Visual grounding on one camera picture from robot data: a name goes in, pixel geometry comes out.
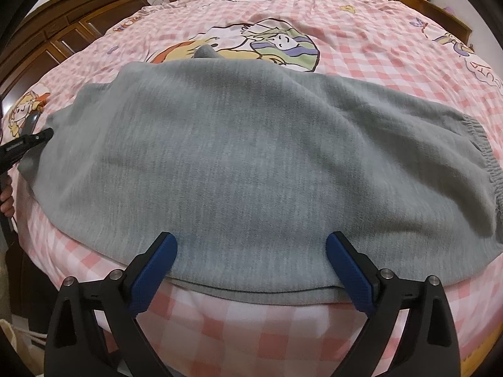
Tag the black phone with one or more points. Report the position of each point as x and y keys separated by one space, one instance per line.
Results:
x=31 y=122

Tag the person's left hand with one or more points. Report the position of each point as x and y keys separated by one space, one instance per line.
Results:
x=6 y=200

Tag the pink checked printed blanket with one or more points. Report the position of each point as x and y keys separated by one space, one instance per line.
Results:
x=373 y=47

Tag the dark wooden wardrobe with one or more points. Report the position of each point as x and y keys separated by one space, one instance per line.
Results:
x=66 y=31

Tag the white bag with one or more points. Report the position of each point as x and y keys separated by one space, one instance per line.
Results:
x=17 y=345

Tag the grey pants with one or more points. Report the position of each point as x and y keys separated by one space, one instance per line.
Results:
x=251 y=172

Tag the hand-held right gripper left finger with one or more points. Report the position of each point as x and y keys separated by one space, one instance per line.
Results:
x=151 y=273

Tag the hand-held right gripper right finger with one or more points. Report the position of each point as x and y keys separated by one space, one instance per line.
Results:
x=351 y=271

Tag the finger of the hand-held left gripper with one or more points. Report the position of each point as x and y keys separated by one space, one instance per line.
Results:
x=37 y=138

